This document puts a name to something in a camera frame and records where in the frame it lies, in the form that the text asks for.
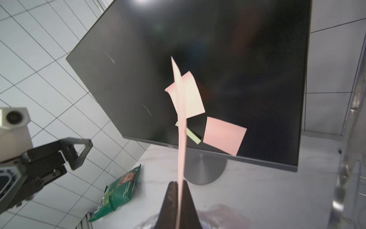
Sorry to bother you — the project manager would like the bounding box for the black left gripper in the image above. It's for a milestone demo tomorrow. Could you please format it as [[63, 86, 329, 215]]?
[[0, 137, 93, 214]]

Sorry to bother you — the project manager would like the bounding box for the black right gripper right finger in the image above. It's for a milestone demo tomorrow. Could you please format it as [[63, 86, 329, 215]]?
[[181, 180, 202, 229]]

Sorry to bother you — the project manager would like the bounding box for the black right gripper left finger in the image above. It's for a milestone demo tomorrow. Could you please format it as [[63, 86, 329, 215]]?
[[154, 182, 179, 229]]

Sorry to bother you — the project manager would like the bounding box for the green sticky strip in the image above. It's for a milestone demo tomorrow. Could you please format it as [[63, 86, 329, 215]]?
[[175, 121, 202, 145]]

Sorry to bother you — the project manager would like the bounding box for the large pink sticky note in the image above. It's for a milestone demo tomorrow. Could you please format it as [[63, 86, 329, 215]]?
[[171, 56, 187, 229]]

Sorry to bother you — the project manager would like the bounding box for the curled pink sticky note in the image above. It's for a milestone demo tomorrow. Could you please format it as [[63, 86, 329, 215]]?
[[182, 71, 205, 119]]

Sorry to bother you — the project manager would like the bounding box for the black computer monitor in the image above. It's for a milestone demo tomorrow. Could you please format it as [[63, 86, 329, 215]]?
[[66, 1, 312, 185]]

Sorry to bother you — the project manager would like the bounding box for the trash bin with plastic liner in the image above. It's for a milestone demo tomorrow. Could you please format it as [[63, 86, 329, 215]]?
[[133, 204, 251, 229]]

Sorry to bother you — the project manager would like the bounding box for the green snack bag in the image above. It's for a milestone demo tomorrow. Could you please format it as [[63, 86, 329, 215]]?
[[89, 164, 142, 222]]

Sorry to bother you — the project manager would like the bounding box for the metal dish rack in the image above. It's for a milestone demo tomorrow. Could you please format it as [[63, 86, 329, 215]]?
[[327, 45, 366, 229]]

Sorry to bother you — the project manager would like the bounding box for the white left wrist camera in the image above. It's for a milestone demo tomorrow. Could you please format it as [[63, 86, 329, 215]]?
[[1, 107, 33, 162]]

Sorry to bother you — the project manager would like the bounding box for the metal mounting rail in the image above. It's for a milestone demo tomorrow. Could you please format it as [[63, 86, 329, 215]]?
[[76, 212, 93, 229]]

